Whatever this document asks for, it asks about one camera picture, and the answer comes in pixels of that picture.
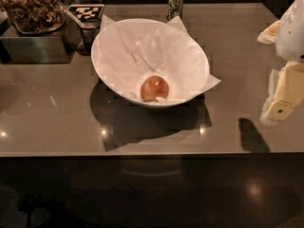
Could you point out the red apple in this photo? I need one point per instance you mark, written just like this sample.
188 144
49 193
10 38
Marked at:
154 87

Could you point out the green soda can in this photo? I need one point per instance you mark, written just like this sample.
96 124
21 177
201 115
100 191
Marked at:
175 8

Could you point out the dark mesh cup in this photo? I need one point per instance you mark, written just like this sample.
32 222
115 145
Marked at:
89 30

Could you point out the white paper liner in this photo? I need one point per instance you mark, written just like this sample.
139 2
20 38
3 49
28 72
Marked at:
152 51

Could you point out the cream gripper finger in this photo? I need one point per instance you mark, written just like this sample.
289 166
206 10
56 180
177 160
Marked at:
285 93
268 36

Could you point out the white bowl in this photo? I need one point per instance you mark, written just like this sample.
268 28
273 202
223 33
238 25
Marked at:
104 67

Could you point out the black white marker tag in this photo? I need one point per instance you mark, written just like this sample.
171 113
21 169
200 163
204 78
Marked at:
87 12

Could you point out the tray of brown snacks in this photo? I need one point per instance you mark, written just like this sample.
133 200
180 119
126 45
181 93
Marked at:
33 17

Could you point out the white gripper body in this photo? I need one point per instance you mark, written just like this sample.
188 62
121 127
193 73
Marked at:
291 33

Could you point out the steel box stand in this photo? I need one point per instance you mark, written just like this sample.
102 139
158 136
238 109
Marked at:
56 47

